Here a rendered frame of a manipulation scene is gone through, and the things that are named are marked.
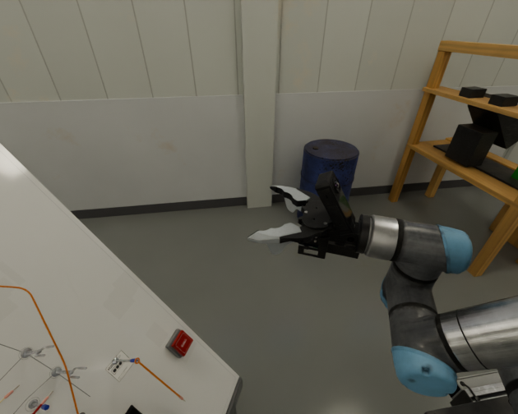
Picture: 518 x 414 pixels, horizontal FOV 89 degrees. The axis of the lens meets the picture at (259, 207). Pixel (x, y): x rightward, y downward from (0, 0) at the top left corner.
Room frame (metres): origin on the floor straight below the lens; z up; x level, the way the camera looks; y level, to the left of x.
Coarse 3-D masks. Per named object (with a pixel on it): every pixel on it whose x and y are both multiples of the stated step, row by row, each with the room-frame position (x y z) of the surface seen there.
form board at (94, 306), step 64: (0, 192) 0.49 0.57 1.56; (0, 256) 0.39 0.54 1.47; (64, 256) 0.45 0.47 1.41; (0, 320) 0.29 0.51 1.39; (64, 320) 0.33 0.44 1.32; (128, 320) 0.39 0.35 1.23; (0, 384) 0.21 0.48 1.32; (64, 384) 0.24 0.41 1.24; (128, 384) 0.27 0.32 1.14; (192, 384) 0.33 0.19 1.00
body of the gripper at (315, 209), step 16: (304, 208) 0.40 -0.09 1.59; (320, 208) 0.39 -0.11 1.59; (304, 224) 0.36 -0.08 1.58; (320, 224) 0.35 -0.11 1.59; (368, 224) 0.34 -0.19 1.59; (320, 240) 0.35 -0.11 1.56; (336, 240) 0.36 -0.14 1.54; (352, 240) 0.35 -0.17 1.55; (320, 256) 0.35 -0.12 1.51; (352, 256) 0.35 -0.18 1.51
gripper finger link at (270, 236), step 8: (288, 224) 0.36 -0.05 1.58; (256, 232) 0.34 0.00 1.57; (264, 232) 0.34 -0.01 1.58; (272, 232) 0.34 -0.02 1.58; (280, 232) 0.34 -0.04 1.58; (288, 232) 0.34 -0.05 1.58; (296, 232) 0.34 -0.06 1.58; (248, 240) 0.34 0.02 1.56; (256, 240) 0.33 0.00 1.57; (264, 240) 0.33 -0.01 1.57; (272, 240) 0.33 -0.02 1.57; (272, 248) 0.34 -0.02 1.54; (280, 248) 0.35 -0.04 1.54
